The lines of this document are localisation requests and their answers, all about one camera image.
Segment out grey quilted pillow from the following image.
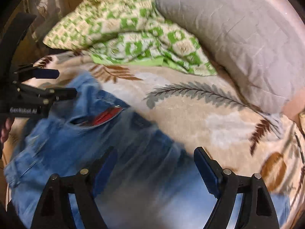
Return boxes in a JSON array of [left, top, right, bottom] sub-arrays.
[[156, 0, 304, 113]]

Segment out blue denim jeans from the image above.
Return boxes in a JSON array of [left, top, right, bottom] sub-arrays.
[[5, 73, 216, 228]]

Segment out green white patterned quilt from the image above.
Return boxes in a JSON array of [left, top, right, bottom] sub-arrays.
[[43, 0, 217, 77]]

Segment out person's left hand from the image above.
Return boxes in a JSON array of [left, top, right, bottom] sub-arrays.
[[1, 117, 15, 143]]

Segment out beige leaf-pattern blanket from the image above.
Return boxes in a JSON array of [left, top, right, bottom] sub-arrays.
[[0, 50, 305, 229]]

